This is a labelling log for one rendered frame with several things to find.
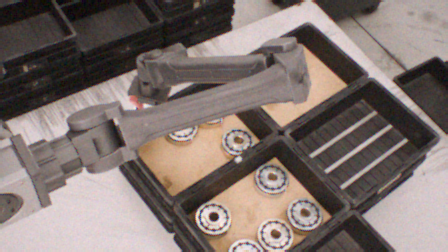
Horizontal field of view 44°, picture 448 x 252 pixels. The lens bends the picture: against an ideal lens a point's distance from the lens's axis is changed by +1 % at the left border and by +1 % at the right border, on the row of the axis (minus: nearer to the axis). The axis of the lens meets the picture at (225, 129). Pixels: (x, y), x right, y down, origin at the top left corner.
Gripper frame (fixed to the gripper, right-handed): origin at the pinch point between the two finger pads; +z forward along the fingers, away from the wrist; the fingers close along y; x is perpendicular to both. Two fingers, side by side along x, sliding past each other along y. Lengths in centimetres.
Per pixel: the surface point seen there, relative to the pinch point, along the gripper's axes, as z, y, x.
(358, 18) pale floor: 102, -66, -179
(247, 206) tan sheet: 22.2, -31.7, 8.9
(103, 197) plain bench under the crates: 34.1, 12.3, 11.9
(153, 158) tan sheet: 21.2, -0.8, 1.7
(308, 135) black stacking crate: 22, -45, -22
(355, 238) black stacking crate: 22, -63, 10
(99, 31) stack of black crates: 63, 55, -83
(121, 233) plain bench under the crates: 34.6, 2.9, 21.6
